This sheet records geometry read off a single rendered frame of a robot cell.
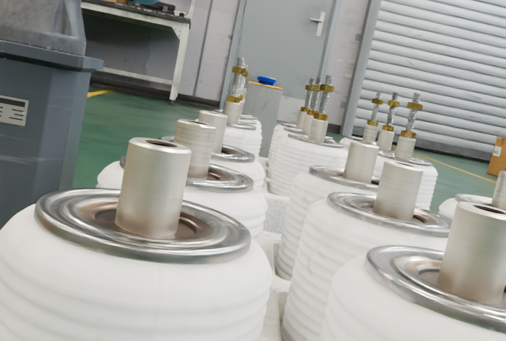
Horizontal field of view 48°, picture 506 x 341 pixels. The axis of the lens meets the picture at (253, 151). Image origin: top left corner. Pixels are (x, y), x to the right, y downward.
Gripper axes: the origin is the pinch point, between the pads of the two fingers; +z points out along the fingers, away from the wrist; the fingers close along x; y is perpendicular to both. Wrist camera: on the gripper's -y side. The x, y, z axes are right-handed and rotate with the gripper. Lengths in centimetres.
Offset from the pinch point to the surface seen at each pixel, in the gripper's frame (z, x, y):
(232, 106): 18.7, 0.8, 1.4
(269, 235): 28.3, 22.7, 14.4
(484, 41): -76, -211, -527
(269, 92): 16.2, -22.6, -29.4
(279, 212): 29.8, 11.4, 0.2
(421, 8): -94, -258, -470
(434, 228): 21, 42, 25
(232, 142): 23.0, 4.0, 3.1
